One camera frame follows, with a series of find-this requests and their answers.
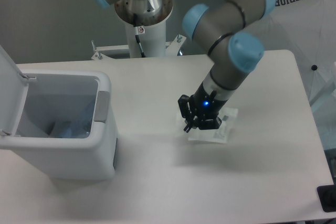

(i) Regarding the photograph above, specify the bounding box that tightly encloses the black device at table edge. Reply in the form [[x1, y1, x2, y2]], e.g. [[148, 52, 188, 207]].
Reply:
[[317, 185, 335, 212]]

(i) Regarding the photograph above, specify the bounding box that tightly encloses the clear plastic water bottle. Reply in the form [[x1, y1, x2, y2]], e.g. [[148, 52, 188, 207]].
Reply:
[[56, 100, 96, 138]]

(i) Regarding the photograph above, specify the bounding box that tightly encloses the white trash can lid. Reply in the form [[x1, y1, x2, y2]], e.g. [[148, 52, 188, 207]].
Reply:
[[1, 48, 28, 136]]

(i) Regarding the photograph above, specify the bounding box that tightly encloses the white plastic packaging bag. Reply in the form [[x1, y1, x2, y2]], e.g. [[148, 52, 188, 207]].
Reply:
[[175, 107, 238, 144]]

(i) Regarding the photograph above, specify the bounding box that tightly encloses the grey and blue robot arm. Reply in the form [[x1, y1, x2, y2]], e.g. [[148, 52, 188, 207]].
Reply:
[[96, 0, 276, 132]]

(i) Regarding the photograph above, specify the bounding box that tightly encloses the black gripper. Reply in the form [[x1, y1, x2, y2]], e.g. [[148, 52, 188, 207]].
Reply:
[[178, 83, 229, 132]]

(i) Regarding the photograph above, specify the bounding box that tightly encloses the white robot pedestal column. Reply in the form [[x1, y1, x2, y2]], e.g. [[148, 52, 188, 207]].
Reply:
[[114, 0, 174, 59]]

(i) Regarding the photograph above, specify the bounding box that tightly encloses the white Superior umbrella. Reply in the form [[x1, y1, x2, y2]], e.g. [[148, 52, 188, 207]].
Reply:
[[246, 0, 335, 100]]

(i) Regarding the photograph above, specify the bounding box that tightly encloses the white trash can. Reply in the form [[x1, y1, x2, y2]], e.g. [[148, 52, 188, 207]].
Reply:
[[1, 69, 118, 180]]

